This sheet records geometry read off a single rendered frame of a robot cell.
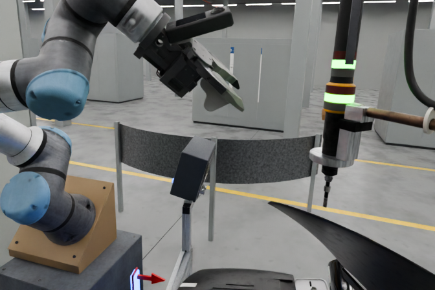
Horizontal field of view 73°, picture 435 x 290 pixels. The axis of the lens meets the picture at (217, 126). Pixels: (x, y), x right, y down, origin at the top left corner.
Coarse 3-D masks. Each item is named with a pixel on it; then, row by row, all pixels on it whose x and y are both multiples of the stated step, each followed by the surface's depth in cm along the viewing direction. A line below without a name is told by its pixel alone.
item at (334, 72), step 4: (332, 72) 45; (336, 72) 45; (340, 72) 44; (344, 72) 44; (348, 72) 44; (352, 72) 44; (340, 76) 44; (344, 76) 44; (348, 76) 44; (352, 76) 44
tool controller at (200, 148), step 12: (192, 144) 124; (204, 144) 129; (180, 156) 114; (192, 156) 113; (204, 156) 116; (180, 168) 114; (192, 168) 114; (204, 168) 113; (180, 180) 116; (192, 180) 115; (204, 180) 121; (180, 192) 117; (192, 192) 116; (204, 192) 119
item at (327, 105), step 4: (324, 104) 47; (328, 104) 46; (332, 104) 45; (336, 104) 45; (340, 104) 45; (344, 104) 44; (348, 104) 45; (324, 108) 47; (328, 108) 46; (332, 108) 45; (336, 108) 45; (340, 108) 45; (344, 108) 45
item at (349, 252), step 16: (288, 208) 36; (304, 224) 39; (320, 224) 34; (336, 224) 31; (320, 240) 43; (336, 240) 36; (352, 240) 32; (368, 240) 29; (336, 256) 45; (352, 256) 37; (368, 256) 32; (384, 256) 29; (400, 256) 27; (352, 272) 45; (368, 272) 37; (384, 272) 33; (400, 272) 30; (416, 272) 27; (368, 288) 43; (384, 288) 37; (400, 288) 33; (416, 288) 30; (432, 288) 27
